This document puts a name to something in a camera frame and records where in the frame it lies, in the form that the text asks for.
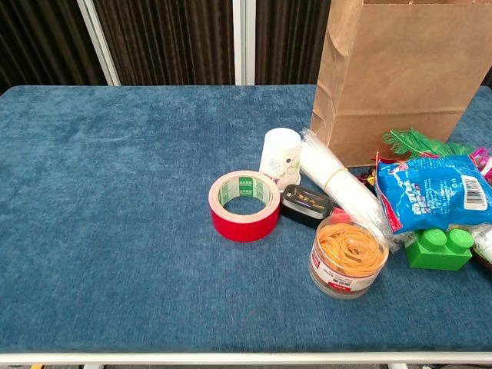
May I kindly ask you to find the blue snack packet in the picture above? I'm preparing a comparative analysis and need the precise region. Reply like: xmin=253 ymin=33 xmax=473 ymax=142
xmin=374 ymin=153 xmax=492 ymax=235

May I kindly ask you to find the white wrapper packet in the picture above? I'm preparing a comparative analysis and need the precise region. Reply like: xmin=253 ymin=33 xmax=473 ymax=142
xmin=467 ymin=224 xmax=492 ymax=274

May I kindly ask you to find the brown paper shopping bag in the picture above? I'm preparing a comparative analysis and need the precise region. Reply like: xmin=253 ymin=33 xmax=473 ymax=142
xmin=309 ymin=0 xmax=492 ymax=168

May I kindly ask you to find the white printed paper cup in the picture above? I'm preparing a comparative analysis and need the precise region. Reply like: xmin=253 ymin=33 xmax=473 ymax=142
xmin=258 ymin=127 xmax=303 ymax=188

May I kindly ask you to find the red tape roll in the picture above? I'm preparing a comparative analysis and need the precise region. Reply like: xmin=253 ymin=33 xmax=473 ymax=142
xmin=208 ymin=170 xmax=281 ymax=244

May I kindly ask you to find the black rectangular tin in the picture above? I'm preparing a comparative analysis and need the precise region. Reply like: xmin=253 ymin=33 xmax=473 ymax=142
xmin=279 ymin=183 xmax=337 ymax=231

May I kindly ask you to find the small red object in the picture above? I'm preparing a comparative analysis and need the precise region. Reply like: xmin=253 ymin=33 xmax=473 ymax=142
xmin=330 ymin=207 xmax=353 ymax=226

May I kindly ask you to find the blue velvet tablecloth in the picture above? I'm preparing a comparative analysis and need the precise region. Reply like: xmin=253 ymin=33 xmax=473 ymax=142
xmin=0 ymin=84 xmax=492 ymax=354

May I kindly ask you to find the clear tub of rubber bands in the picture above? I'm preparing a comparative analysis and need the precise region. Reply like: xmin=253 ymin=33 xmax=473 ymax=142
xmin=308 ymin=217 xmax=390 ymax=301

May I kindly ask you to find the green toy brick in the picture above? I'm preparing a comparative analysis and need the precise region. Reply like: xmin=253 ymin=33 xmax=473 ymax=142
xmin=404 ymin=228 xmax=474 ymax=272

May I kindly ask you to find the white cable tie bundle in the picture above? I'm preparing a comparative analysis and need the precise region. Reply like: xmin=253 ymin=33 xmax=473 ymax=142
xmin=299 ymin=128 xmax=403 ymax=251

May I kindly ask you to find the white frame post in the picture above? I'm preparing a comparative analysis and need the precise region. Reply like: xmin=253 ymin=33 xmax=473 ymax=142
xmin=231 ymin=0 xmax=258 ymax=86
xmin=75 ymin=0 xmax=122 ymax=87

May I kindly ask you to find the white table frame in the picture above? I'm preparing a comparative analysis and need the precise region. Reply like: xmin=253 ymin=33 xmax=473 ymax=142
xmin=0 ymin=350 xmax=492 ymax=369

